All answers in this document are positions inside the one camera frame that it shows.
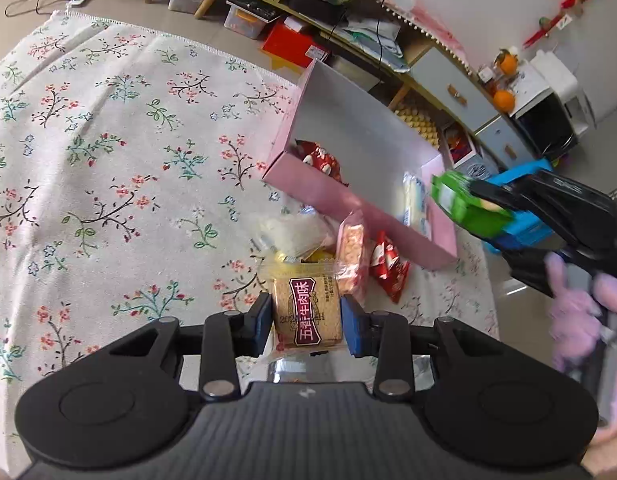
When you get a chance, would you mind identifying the beef jerky cracker packet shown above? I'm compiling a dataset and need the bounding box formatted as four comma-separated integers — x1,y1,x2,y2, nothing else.
273,274,343,350

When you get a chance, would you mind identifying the silver cracker packet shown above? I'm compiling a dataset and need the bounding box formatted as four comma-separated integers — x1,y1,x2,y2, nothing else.
259,346,438,394

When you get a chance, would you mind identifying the red snack packet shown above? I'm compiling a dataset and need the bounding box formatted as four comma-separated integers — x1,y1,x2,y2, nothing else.
295,140,345,184
369,231,411,304

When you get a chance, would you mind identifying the pink rice cracker packet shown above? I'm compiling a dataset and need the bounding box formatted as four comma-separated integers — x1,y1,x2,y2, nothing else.
336,210,368,302

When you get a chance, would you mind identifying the clear white bread packet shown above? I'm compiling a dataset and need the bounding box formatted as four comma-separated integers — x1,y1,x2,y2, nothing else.
252,208,336,260

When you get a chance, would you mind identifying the blue white bread packet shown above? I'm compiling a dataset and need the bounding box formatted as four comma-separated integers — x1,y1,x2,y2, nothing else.
403,172,431,240

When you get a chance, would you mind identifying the green chips packet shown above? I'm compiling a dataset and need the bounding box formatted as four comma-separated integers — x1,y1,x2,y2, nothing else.
430,170,515,240

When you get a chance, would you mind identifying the yellow snack packet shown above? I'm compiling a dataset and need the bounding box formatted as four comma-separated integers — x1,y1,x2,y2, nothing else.
266,248,336,278

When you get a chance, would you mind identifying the right hand purple glove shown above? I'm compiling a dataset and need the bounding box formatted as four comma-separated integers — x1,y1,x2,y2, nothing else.
544,251,617,376

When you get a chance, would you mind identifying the blue plastic stool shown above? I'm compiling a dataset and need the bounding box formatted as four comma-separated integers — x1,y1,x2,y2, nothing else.
487,159,553,249

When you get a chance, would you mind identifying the black microwave oven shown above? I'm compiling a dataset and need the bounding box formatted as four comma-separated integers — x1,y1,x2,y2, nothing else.
509,50,595,162

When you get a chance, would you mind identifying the white patterned storage box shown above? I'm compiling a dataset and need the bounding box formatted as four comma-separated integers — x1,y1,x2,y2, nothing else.
440,122,499,180

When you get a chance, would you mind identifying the orange fruit lower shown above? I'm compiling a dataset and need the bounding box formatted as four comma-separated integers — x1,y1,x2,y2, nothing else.
493,89,516,114

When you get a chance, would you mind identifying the orange fruit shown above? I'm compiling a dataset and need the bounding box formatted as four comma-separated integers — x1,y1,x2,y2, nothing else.
495,49,518,77
493,89,516,114

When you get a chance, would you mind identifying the pink cardboard box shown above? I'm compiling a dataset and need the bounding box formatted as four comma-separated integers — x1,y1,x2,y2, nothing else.
263,62,457,270

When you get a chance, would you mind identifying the orange fruit upper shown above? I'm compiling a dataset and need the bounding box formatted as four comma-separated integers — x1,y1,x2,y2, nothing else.
495,49,518,77

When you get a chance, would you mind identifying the floral table cloth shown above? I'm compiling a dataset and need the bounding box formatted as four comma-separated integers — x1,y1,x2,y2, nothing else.
0,8,500,476

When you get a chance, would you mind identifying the yellow egg tray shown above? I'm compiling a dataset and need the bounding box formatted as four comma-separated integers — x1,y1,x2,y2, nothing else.
394,101,440,150

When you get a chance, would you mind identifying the red shoe box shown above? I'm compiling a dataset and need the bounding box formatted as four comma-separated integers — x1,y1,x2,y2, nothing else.
261,22,329,70

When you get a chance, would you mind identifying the clear bin under cabinet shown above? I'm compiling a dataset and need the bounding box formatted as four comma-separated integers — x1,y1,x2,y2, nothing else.
224,0,281,39

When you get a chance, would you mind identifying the wooden tv cabinet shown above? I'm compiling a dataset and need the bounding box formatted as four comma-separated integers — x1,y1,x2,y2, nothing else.
194,0,537,168

